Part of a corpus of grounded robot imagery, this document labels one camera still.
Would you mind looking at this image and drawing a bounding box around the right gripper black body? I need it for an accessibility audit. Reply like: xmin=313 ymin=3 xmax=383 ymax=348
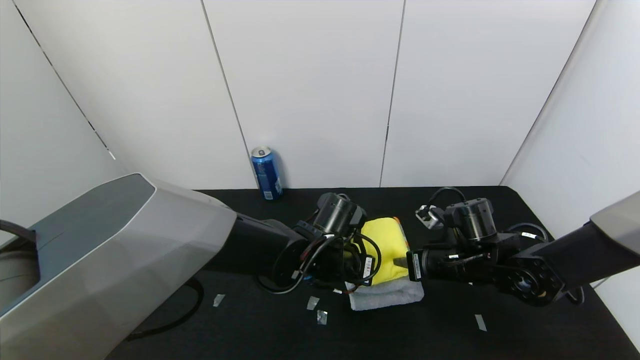
xmin=406 ymin=249 xmax=447 ymax=282

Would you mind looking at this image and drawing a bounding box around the yellow microfibre towel black edge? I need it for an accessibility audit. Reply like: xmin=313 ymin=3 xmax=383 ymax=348
xmin=350 ymin=216 xmax=412 ymax=287

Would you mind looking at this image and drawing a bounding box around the grey towel with orange marks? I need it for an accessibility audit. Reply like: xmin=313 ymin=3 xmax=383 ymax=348
xmin=344 ymin=216 xmax=426 ymax=312

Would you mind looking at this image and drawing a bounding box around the blue soda can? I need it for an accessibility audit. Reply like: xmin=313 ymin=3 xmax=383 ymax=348
xmin=251 ymin=146 xmax=284 ymax=202

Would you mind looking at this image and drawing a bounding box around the left wrist camera black cable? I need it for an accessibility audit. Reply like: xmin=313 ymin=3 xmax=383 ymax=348
xmin=344 ymin=231 xmax=383 ymax=287

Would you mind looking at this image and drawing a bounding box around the wrist camera black cable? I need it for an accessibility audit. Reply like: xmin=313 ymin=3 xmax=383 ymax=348
xmin=427 ymin=186 xmax=467 ymax=212
xmin=344 ymin=231 xmax=383 ymax=287

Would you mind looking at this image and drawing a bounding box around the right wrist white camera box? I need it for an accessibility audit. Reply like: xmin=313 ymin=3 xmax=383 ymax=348
xmin=414 ymin=204 xmax=444 ymax=230

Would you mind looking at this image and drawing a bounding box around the left arm labelled thin cable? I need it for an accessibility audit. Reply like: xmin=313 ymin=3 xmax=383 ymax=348
xmin=310 ymin=282 xmax=351 ymax=296

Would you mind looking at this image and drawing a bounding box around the right wrist camera black cable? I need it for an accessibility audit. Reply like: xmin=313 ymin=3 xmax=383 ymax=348
xmin=427 ymin=186 xmax=467 ymax=212

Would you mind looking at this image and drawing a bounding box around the right arm labelled black cable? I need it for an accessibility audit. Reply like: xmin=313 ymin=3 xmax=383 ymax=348
xmin=504 ymin=222 xmax=551 ymax=244

